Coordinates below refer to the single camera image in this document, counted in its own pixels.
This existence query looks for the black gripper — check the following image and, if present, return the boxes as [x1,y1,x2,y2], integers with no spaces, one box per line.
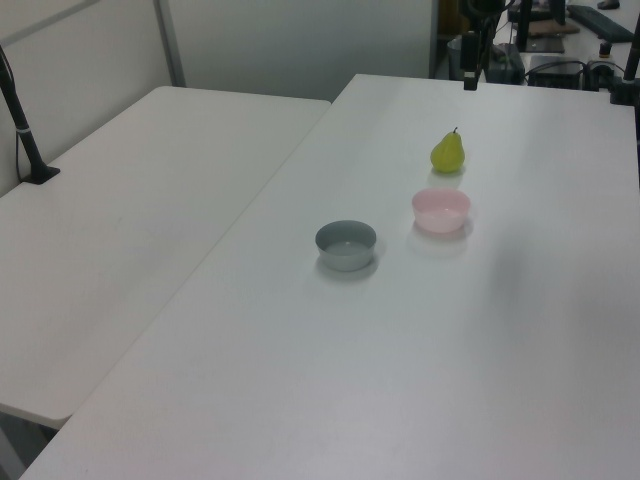
[460,30,478,92]

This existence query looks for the green pear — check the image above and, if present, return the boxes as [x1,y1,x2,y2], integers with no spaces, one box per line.
[430,126,467,175]

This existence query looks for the pink plastic bowl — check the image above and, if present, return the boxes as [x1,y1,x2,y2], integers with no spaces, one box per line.
[411,187,472,233]

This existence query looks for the grey plastic bowl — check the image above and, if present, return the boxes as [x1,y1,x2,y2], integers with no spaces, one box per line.
[314,219,378,273]

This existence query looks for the black monitor stand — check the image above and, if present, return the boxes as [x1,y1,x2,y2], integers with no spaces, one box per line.
[514,0,569,54]

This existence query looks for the black electronics box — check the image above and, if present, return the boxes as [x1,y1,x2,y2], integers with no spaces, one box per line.
[524,54,587,89]

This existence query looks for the black keyboard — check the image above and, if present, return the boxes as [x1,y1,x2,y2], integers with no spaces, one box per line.
[566,4,637,43]

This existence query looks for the white side table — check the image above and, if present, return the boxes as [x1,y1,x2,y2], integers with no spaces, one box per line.
[0,85,334,480]

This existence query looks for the black clamped camera pole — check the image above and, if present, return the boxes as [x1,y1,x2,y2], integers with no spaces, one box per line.
[608,29,640,107]

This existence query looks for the grey partition frame post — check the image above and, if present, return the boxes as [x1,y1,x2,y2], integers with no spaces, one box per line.
[152,0,188,89]

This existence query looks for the black camera pole with base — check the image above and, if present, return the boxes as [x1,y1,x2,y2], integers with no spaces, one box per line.
[0,44,62,187]

